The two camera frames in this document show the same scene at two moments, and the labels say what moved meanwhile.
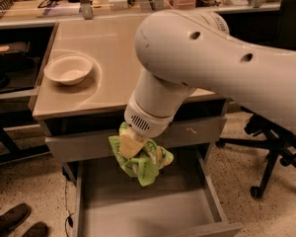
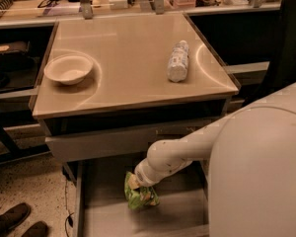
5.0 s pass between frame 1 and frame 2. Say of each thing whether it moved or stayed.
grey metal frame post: stayed
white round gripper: moved
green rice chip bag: moved
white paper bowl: stayed
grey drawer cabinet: stayed
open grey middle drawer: stayed
